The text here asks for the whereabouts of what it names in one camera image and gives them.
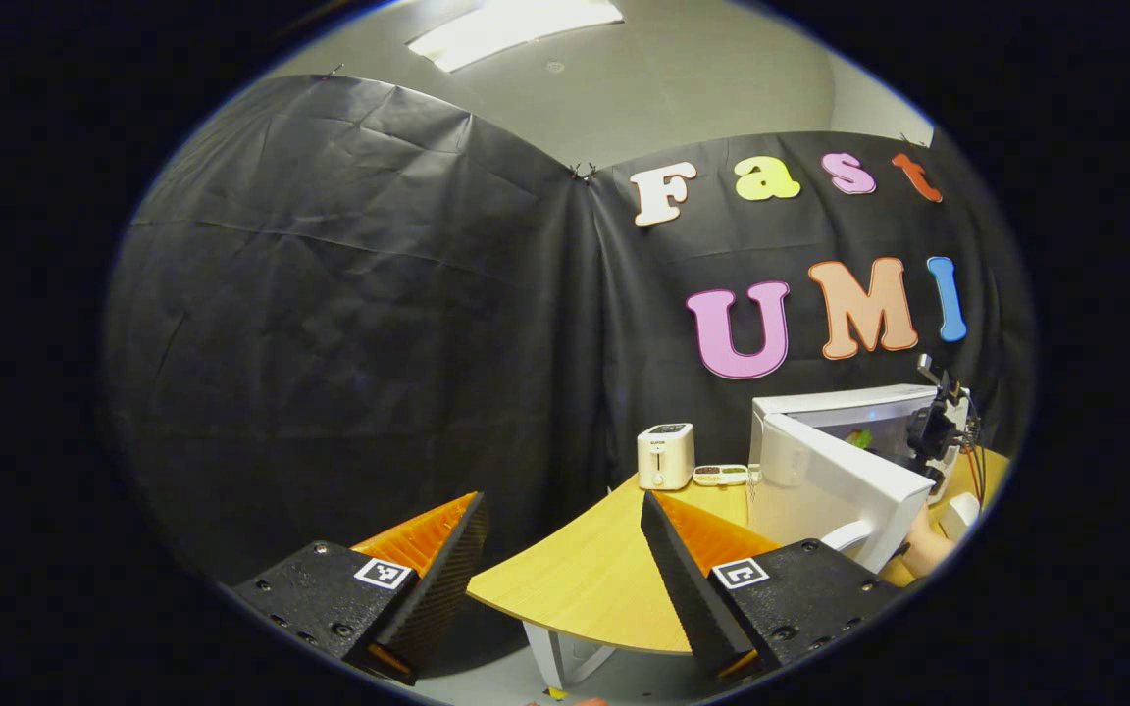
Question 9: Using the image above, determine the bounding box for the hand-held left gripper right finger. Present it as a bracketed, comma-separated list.
[640, 489, 909, 682]

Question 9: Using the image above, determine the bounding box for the ceiling light panel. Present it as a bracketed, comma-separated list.
[406, 0, 625, 74]

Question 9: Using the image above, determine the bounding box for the white microwave oven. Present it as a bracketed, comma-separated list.
[747, 382, 973, 575]

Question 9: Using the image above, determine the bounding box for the white toaster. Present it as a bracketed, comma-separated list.
[637, 423, 695, 491]

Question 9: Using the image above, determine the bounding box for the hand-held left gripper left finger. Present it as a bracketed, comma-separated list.
[230, 490, 490, 687]

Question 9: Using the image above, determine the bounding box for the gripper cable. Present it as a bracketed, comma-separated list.
[960, 397, 990, 513]

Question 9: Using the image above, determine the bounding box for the black backdrop cloth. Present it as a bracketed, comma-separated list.
[102, 74, 1037, 589]

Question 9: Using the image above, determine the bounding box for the white table leg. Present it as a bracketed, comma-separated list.
[523, 620, 615, 690]

